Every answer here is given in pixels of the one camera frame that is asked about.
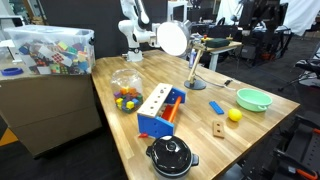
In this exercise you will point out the wooden block with two holes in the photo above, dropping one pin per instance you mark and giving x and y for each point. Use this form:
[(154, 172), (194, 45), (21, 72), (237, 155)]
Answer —
[(218, 129)]

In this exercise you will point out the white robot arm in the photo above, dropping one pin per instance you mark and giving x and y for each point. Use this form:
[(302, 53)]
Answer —
[(133, 31)]

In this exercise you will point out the blue and wood toy tool box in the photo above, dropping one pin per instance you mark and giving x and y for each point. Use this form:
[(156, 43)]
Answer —
[(155, 100)]

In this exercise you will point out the cardboard box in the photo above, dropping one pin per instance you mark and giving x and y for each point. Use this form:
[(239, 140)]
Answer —
[(46, 106)]

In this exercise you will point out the clear jar of coloured cubes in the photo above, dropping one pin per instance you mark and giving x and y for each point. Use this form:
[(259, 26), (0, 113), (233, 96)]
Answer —
[(126, 86)]

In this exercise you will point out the blue bottle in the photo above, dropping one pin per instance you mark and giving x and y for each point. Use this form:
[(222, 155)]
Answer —
[(192, 59)]

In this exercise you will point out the small red peg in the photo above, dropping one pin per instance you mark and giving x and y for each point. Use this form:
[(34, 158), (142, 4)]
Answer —
[(143, 135)]

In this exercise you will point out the round lamp on wooden stand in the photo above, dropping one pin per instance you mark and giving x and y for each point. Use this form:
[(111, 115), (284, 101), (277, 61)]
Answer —
[(173, 38)]

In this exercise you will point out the blue toy brick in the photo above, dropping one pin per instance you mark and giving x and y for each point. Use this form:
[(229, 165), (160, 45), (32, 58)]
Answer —
[(216, 107)]

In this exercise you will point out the black pot with lid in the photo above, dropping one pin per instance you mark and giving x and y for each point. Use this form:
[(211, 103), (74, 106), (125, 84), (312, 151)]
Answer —
[(171, 156)]

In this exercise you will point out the dark green pad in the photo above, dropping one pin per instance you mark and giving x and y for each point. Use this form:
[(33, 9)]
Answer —
[(217, 42)]

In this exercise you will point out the yellow lemon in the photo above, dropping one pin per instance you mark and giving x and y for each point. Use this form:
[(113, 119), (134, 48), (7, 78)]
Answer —
[(235, 115)]

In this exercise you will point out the small wooden side table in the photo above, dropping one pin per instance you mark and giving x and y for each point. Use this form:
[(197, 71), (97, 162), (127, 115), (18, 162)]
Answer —
[(233, 46)]

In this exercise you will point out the mint green bowl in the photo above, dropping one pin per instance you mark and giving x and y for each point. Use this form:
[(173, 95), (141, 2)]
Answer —
[(254, 99)]

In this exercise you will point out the clear bin of puzzle cubes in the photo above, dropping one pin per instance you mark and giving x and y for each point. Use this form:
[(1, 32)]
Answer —
[(50, 50)]

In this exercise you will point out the black office chair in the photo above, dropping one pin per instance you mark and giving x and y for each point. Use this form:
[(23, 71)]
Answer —
[(308, 66)]

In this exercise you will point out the black equipment cart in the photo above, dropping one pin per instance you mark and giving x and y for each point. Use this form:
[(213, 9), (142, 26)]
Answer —
[(300, 150)]

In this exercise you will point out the white hanging cloth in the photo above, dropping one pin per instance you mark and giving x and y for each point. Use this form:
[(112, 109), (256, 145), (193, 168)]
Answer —
[(301, 15)]

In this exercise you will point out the white background frame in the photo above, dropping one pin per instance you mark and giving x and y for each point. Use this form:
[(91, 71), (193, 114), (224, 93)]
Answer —
[(169, 11)]

